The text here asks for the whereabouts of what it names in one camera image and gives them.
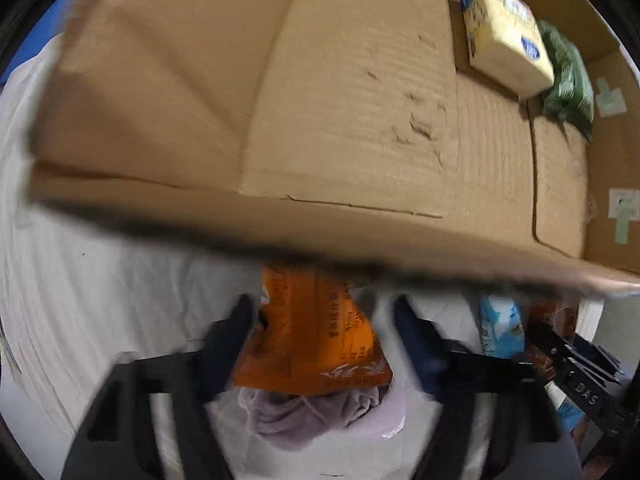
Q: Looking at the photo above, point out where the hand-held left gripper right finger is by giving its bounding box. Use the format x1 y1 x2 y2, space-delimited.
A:
392 296 587 480

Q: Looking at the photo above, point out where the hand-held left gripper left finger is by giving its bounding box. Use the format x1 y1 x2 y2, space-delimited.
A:
60 294 261 480

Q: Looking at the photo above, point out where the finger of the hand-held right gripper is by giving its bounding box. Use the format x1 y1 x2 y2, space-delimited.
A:
527 321 576 376

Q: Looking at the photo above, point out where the orange snack packet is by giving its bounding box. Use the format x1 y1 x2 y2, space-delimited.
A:
232 262 394 397

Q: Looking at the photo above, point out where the brown cardboard box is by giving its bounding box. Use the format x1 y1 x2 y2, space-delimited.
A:
27 0 640 297

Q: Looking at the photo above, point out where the dark red packet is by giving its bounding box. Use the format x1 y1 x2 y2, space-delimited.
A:
527 301 581 343

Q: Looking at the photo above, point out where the light blue packet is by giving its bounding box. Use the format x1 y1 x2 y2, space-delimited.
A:
479 295 526 358

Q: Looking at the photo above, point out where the lilac cloth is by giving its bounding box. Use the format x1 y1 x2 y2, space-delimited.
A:
237 377 407 452

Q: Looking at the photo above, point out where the white bed sheet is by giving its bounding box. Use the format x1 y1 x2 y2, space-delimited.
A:
0 35 621 480

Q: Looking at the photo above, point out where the green plastic bag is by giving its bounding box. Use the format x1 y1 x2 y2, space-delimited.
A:
537 20 596 141

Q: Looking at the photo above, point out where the yellow tissue pack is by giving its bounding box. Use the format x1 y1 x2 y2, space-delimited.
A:
459 0 556 100

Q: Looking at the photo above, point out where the blue cloth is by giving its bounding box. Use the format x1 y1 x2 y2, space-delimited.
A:
0 0 93 86

